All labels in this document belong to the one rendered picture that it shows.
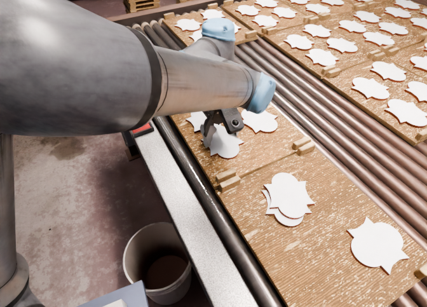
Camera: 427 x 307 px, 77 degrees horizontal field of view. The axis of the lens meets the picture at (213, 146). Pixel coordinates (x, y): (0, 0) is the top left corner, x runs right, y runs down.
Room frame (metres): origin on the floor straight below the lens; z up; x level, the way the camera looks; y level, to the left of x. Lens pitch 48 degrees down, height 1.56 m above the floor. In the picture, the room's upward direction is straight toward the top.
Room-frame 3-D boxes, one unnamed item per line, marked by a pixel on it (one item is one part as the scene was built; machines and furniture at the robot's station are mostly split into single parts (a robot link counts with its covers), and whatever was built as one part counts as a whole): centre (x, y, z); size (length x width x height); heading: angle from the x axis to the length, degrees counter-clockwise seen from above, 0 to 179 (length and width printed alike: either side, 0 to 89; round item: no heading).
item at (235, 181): (0.41, -0.04, 0.95); 0.06 x 0.02 x 0.03; 118
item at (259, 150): (0.67, -0.06, 0.93); 0.41 x 0.35 x 0.02; 27
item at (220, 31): (0.59, -0.01, 1.25); 0.09 x 0.08 x 0.11; 145
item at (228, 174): (0.43, -0.03, 0.95); 0.06 x 0.02 x 0.03; 117
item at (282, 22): (1.57, -0.30, 0.94); 0.41 x 0.35 x 0.04; 28
